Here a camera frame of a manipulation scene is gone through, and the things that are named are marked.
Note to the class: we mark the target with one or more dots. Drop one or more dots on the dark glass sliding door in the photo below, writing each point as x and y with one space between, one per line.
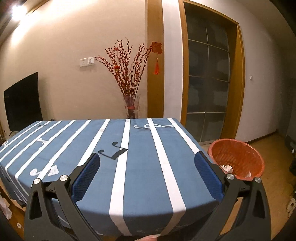
209 73

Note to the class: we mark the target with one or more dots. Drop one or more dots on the red hanging wall ornament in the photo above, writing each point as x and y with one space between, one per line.
157 49

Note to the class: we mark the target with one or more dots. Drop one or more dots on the white triple switch panel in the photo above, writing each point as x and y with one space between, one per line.
89 61

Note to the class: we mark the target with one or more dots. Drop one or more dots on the glass floor vase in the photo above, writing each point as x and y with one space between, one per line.
132 106

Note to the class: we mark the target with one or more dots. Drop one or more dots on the red berry branch bouquet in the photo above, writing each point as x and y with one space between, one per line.
127 71

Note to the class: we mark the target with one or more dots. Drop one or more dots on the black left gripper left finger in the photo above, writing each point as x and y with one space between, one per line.
41 219

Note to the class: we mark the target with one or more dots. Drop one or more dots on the black flat television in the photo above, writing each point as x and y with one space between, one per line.
22 103

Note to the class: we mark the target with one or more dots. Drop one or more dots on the blue white striped tablecloth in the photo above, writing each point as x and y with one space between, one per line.
147 182

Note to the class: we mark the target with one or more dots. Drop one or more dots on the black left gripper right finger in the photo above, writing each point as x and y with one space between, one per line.
253 221

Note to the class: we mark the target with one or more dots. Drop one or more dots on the crumpled white paper trash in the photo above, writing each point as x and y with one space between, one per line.
227 169

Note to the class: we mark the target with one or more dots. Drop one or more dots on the orange plastic waste basket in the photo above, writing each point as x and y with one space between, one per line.
245 161

